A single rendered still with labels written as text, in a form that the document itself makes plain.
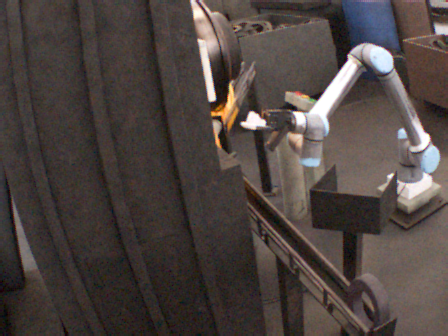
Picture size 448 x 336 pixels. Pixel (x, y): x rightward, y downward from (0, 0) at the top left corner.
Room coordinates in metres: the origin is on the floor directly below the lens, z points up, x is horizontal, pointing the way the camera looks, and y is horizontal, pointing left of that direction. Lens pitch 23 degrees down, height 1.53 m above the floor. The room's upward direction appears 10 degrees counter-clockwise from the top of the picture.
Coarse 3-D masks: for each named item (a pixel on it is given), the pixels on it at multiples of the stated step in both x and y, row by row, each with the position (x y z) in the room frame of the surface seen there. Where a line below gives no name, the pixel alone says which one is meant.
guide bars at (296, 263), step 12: (252, 216) 1.63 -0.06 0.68; (264, 228) 1.55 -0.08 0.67; (276, 240) 1.48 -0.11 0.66; (288, 252) 1.41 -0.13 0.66; (300, 264) 1.26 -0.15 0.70; (312, 276) 1.19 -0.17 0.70; (324, 288) 1.13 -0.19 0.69; (324, 300) 1.13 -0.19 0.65; (336, 300) 1.06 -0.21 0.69; (348, 312) 1.00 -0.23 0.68; (360, 324) 0.94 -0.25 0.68
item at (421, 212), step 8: (432, 200) 2.55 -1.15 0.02; (440, 200) 2.51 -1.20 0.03; (400, 208) 2.56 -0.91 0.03; (416, 208) 2.51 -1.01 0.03; (424, 208) 2.49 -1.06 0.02; (432, 208) 2.47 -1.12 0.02; (440, 208) 2.46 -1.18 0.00; (392, 216) 2.51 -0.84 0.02; (400, 216) 2.49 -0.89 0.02; (408, 216) 2.46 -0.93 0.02; (416, 216) 2.44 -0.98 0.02; (424, 216) 2.41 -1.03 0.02; (400, 224) 2.41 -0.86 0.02; (408, 224) 2.38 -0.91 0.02; (416, 224) 2.38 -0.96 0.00
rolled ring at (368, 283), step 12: (360, 276) 1.05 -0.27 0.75; (372, 276) 1.02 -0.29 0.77; (348, 288) 1.08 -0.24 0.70; (360, 288) 1.02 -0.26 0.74; (372, 288) 0.98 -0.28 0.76; (348, 300) 1.08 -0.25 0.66; (360, 300) 1.07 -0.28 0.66; (372, 300) 0.96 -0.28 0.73; (384, 300) 0.94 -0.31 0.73; (360, 312) 1.05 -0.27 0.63; (384, 312) 0.93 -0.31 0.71; (372, 324) 0.99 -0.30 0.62
